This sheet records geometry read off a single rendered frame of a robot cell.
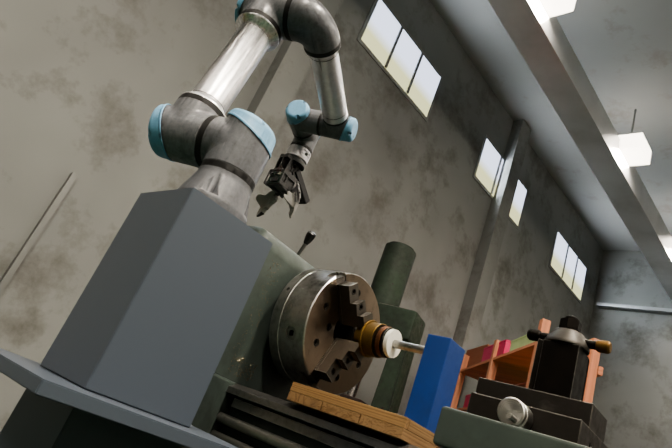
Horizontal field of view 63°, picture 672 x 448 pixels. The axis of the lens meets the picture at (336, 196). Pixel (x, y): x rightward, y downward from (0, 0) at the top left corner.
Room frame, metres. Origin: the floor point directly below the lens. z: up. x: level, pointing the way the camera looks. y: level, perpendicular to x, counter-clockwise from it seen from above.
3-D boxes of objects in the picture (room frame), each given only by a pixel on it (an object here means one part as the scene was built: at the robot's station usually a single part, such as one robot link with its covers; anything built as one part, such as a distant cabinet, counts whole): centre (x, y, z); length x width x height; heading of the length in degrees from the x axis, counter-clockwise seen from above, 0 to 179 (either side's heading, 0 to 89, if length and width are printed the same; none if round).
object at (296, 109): (1.48, 0.18, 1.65); 0.11 x 0.11 x 0.08; 70
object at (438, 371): (1.24, -0.37, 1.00); 0.08 x 0.06 x 0.23; 135
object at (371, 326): (1.38, -0.23, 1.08); 0.09 x 0.09 x 0.09; 45
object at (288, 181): (1.57, 0.17, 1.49); 0.09 x 0.08 x 0.12; 135
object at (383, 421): (1.30, -0.30, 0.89); 0.36 x 0.30 x 0.04; 135
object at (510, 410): (0.85, -0.38, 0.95); 0.07 x 0.04 x 0.04; 135
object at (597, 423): (1.00, -0.49, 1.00); 0.20 x 0.10 x 0.05; 45
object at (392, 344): (1.30, -0.31, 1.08); 0.13 x 0.07 x 0.07; 45
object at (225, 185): (1.03, 0.22, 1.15); 0.15 x 0.15 x 0.10
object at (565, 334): (0.98, -0.51, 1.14); 0.08 x 0.08 x 0.03
